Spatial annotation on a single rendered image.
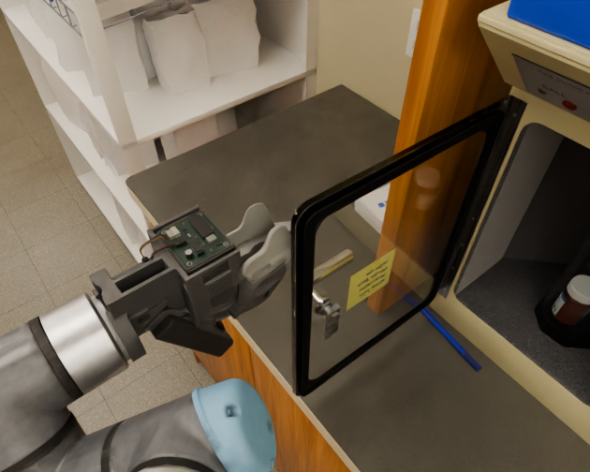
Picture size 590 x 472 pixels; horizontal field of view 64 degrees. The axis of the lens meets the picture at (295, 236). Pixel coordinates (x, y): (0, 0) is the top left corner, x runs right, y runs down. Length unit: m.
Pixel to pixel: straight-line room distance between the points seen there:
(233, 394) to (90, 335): 0.12
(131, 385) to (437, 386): 1.34
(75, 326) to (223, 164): 0.83
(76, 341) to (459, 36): 0.48
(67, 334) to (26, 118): 3.07
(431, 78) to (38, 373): 0.47
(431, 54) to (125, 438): 0.46
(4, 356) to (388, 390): 0.59
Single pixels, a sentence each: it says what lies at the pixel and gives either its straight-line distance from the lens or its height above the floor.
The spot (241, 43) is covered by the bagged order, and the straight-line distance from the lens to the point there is 1.55.
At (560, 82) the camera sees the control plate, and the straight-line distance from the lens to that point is 0.50.
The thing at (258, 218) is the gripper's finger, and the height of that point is 1.35.
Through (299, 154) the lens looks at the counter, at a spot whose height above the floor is 0.94.
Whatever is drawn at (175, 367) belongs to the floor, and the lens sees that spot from 1.94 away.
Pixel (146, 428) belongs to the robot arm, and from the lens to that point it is 0.38.
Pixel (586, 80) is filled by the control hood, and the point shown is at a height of 1.49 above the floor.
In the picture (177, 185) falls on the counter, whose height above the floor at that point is 0.94.
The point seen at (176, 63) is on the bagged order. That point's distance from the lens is 1.46.
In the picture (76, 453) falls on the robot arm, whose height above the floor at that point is 1.31.
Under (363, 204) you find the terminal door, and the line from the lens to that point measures 0.49.
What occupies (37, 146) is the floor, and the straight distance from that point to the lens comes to 3.16.
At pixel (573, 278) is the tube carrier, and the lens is 0.79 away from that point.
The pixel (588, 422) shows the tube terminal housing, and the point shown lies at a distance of 0.87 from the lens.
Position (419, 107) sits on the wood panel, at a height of 1.38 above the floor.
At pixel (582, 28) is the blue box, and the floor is 1.52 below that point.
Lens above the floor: 1.69
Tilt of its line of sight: 48 degrees down
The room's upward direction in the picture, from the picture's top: straight up
